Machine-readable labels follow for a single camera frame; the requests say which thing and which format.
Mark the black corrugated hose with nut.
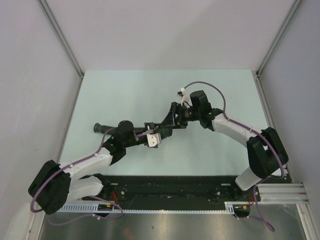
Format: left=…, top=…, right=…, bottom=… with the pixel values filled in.
left=93, top=122, right=173, bottom=141

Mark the aluminium frame post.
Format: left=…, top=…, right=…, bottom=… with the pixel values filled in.
left=37, top=0, right=85, bottom=78
left=255, top=0, right=304, bottom=77

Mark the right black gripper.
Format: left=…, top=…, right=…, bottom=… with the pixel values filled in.
left=160, top=101, right=202, bottom=129

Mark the right aluminium frame post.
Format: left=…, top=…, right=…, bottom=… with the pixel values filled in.
left=255, top=0, right=304, bottom=77

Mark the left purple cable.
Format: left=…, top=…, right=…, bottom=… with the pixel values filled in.
left=29, top=126, right=153, bottom=226

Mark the aluminium extrusion rail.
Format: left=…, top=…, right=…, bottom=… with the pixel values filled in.
left=258, top=183, right=309, bottom=204

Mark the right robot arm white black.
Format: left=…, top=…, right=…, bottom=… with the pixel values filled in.
left=157, top=90, right=289, bottom=201

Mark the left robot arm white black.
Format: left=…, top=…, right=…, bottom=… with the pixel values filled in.
left=28, top=120, right=173, bottom=215

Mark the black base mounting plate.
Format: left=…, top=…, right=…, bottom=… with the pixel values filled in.
left=94, top=173, right=261, bottom=212

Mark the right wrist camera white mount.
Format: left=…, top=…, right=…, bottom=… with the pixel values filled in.
left=177, top=87, right=191, bottom=105

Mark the left aluminium frame post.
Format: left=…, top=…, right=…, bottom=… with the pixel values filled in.
left=37, top=0, right=85, bottom=78

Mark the grey slotted cable duct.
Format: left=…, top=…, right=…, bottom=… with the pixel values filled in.
left=46, top=201, right=237, bottom=215

